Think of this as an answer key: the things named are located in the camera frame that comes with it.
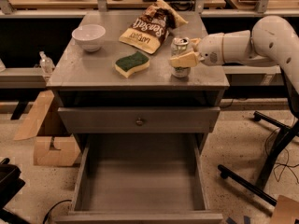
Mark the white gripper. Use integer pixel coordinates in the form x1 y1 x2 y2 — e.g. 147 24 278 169
169 33 224 68

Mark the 7up soda can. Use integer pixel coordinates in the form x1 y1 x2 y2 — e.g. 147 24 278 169
170 37 191 78

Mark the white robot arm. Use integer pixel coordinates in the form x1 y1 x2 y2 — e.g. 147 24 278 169
169 16 299 92

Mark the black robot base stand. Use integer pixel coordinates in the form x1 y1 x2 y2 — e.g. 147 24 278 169
217 77 299 207

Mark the grey drawer cabinet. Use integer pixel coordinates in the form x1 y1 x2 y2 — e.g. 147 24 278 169
47 11 229 147

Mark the closed drawer with knob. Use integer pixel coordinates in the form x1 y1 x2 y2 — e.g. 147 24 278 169
58 107 220 133

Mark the open grey middle drawer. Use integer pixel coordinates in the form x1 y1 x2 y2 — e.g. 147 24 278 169
55 133 222 224

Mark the brown chip bag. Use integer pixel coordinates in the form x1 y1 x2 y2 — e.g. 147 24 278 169
119 0 188 54

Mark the green yellow sponge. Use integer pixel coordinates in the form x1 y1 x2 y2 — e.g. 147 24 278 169
115 51 150 78

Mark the white ceramic bowl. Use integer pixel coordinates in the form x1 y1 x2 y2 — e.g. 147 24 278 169
72 24 106 52

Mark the clear sanitizer bottle left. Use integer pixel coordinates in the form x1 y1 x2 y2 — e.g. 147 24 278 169
39 51 55 76

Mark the cardboard box on floor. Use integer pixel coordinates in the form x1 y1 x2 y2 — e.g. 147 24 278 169
14 91 80 167

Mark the cardboard piece bottom right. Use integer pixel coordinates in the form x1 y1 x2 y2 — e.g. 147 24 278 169
269 195 299 224

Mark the black floor cable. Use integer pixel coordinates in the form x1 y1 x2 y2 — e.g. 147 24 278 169
42 199 73 224

